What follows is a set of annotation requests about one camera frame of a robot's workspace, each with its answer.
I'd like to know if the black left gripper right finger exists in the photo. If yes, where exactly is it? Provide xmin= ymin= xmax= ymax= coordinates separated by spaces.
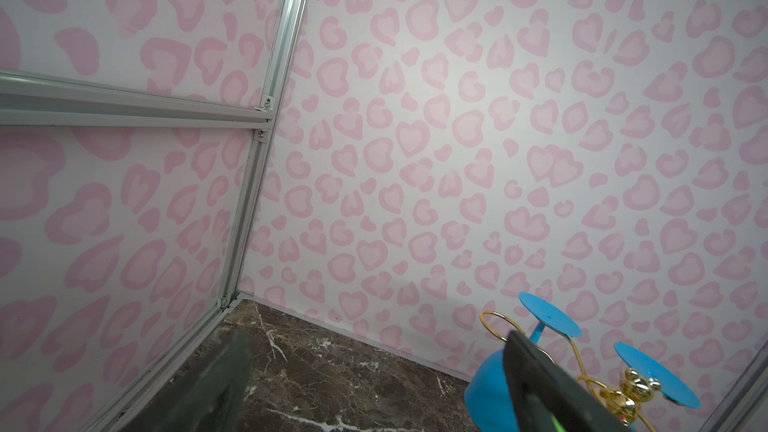
xmin=502 ymin=331 xmax=626 ymax=432

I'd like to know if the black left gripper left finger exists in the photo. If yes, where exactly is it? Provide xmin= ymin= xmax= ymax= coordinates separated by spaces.
xmin=124 ymin=332 xmax=252 ymax=432

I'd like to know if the blue wine glass rear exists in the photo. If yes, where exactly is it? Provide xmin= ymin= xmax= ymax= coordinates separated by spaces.
xmin=464 ymin=292 xmax=582 ymax=432

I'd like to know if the blue wine glass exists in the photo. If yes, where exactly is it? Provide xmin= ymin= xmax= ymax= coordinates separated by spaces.
xmin=614 ymin=342 xmax=702 ymax=410
xmin=464 ymin=292 xmax=582 ymax=432

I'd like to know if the blue wine glass right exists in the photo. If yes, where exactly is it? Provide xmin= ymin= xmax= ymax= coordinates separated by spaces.
xmin=614 ymin=342 xmax=702 ymax=410

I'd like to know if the gold wire glass rack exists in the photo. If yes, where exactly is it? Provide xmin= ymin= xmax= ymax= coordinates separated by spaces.
xmin=479 ymin=310 xmax=664 ymax=432

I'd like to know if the aluminium frame right post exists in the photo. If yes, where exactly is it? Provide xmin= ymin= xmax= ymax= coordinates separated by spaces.
xmin=699 ymin=343 xmax=767 ymax=432

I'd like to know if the aluminium frame post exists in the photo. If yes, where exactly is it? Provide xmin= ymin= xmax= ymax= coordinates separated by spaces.
xmin=218 ymin=0 xmax=307 ymax=311
xmin=699 ymin=343 xmax=767 ymax=432

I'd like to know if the aluminium frame left diagonal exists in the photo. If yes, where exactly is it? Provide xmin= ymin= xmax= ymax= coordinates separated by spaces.
xmin=1 ymin=70 xmax=275 ymax=130

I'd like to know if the aluminium frame left post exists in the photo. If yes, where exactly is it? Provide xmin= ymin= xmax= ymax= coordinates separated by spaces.
xmin=218 ymin=0 xmax=307 ymax=311

